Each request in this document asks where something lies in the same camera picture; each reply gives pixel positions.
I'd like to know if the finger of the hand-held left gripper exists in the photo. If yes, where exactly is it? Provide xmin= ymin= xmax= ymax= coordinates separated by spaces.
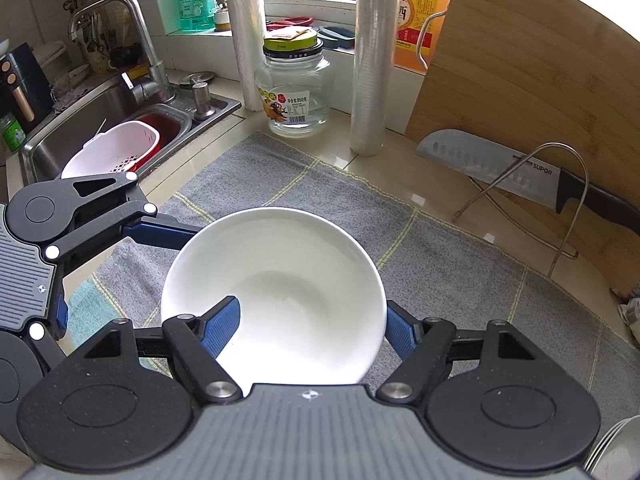
xmin=28 ymin=292 xmax=70 ymax=374
xmin=46 ymin=172 xmax=203 ymax=262

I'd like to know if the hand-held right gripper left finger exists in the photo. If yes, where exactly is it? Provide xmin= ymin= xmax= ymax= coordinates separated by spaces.
xmin=69 ymin=296 xmax=244 ymax=406

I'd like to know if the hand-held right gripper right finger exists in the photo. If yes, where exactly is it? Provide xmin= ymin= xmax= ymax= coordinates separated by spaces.
xmin=376 ymin=301 xmax=555 ymax=404

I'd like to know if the white floral bowl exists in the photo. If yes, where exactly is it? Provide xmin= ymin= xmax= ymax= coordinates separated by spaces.
xmin=161 ymin=206 xmax=387 ymax=386

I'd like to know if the grey checked cloth mat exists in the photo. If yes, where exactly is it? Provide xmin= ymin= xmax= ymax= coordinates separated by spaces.
xmin=65 ymin=131 xmax=640 ymax=441

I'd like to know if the white plastic basket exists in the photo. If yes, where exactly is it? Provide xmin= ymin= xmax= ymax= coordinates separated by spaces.
xmin=61 ymin=121 xmax=161 ymax=180

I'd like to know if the red plastic basin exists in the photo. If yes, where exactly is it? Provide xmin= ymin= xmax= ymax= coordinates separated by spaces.
xmin=135 ymin=114 xmax=193 ymax=161

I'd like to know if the stainless steel sink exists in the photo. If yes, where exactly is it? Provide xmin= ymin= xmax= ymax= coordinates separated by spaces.
xmin=20 ymin=72 xmax=243 ymax=186

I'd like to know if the metal sink soap dispenser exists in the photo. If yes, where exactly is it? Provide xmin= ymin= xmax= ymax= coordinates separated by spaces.
xmin=189 ymin=80 xmax=213 ymax=120

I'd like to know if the metal sink faucet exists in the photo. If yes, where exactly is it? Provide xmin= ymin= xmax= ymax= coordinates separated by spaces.
xmin=67 ymin=0 xmax=176 ymax=106

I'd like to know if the black kitchen appliance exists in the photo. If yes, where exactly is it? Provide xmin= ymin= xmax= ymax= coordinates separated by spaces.
xmin=0 ymin=42 xmax=53 ymax=133

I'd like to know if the glass jar with lid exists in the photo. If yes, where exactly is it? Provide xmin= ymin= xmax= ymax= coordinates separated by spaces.
xmin=254 ymin=27 xmax=332 ymax=136

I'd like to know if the short plastic wrap roll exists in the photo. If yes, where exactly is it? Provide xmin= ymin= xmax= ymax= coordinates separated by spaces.
xmin=222 ymin=0 xmax=268 ymax=112

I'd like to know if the small potted plant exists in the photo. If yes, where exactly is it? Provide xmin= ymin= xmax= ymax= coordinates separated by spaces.
xmin=214 ymin=0 xmax=233 ymax=33

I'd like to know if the grey-blue tray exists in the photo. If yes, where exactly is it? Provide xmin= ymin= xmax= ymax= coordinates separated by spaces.
xmin=317 ymin=25 xmax=357 ymax=51

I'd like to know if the bamboo cutting board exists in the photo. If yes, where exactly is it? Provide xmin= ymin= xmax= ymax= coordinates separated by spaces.
xmin=404 ymin=0 xmax=640 ymax=311

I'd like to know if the tall plastic wrap roll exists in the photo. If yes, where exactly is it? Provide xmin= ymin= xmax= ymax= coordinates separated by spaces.
xmin=349 ymin=0 xmax=403 ymax=157

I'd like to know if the orange liquid bottle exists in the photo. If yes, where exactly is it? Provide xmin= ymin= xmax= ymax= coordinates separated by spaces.
xmin=395 ymin=0 xmax=456 ymax=73

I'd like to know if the black-handled kitchen knife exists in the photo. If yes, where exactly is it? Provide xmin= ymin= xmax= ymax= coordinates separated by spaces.
xmin=416 ymin=129 xmax=640 ymax=236

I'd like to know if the metal wire rack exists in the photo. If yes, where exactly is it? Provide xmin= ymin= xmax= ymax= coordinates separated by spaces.
xmin=414 ymin=7 xmax=591 ymax=278

